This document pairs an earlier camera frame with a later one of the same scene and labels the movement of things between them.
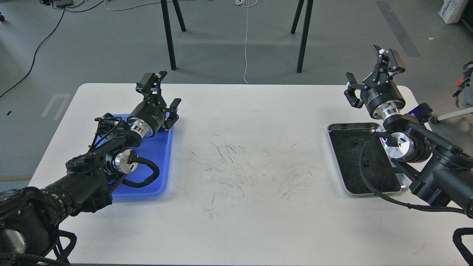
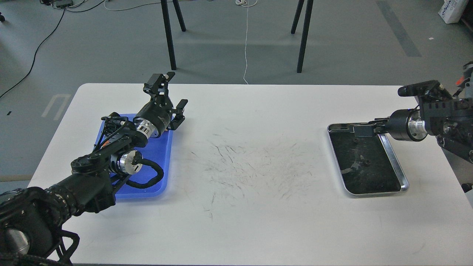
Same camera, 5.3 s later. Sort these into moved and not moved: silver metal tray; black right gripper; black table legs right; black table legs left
Moved: black right gripper
Not moved: black table legs left; black table legs right; silver metal tray
